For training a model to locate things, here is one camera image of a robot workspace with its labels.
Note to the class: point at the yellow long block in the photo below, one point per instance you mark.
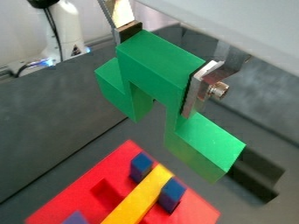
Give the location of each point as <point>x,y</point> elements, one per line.
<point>139,201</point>

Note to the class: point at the green U-shaped block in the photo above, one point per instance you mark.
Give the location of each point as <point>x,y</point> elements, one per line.
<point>150,72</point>

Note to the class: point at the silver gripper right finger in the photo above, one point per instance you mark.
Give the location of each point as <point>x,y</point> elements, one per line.
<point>206,82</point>

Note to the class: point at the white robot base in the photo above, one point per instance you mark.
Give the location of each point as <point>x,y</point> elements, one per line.
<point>64,37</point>

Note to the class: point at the dark blue block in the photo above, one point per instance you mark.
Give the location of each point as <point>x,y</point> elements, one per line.
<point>140,167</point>
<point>171,194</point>

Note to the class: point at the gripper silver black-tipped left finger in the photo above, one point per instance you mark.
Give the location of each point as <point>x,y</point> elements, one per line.
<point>120,18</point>

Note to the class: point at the black angled fixture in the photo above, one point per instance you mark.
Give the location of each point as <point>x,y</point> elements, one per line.
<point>257,173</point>

